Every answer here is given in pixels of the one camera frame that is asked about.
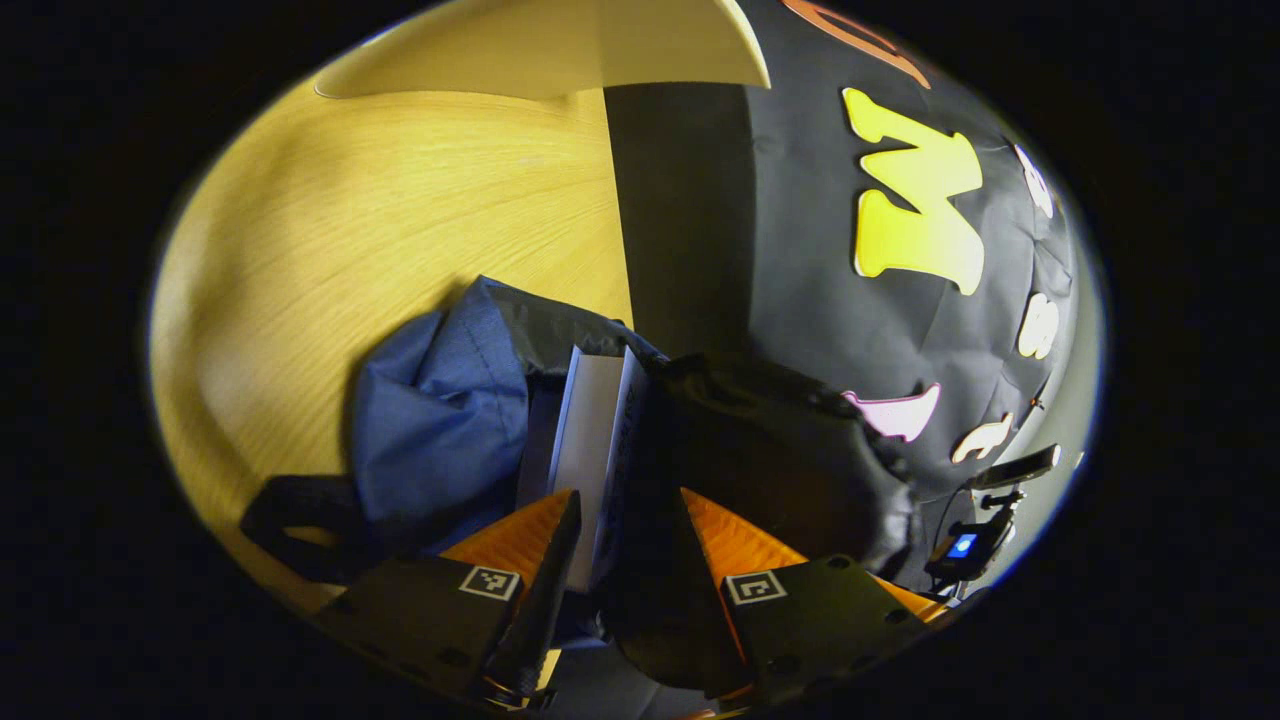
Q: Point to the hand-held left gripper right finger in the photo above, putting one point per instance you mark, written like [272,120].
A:
[820,620]

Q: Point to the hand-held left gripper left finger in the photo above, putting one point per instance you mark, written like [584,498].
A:
[550,600]

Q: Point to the grey book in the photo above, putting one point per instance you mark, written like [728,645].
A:
[590,440]

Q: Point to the blue schoolbag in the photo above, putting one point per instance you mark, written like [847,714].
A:
[440,430]

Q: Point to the white bookshelf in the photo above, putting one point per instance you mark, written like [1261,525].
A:
[540,45]

